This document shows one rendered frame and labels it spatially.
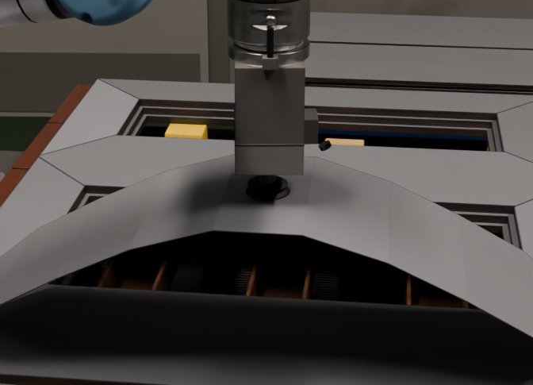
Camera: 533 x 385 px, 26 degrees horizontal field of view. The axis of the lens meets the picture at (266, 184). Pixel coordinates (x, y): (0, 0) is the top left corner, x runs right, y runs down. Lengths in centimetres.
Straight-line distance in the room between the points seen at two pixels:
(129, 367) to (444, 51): 110
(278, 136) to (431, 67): 98
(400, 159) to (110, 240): 62
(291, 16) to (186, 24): 302
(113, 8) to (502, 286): 47
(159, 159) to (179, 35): 245
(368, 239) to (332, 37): 112
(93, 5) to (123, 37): 319
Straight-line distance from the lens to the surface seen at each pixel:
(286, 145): 105
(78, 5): 89
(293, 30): 102
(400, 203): 116
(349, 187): 115
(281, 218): 105
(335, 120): 181
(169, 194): 115
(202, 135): 179
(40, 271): 114
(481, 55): 208
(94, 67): 412
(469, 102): 185
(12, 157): 210
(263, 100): 103
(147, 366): 116
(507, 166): 162
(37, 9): 93
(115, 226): 113
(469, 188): 154
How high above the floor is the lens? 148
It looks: 24 degrees down
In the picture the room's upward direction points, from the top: straight up
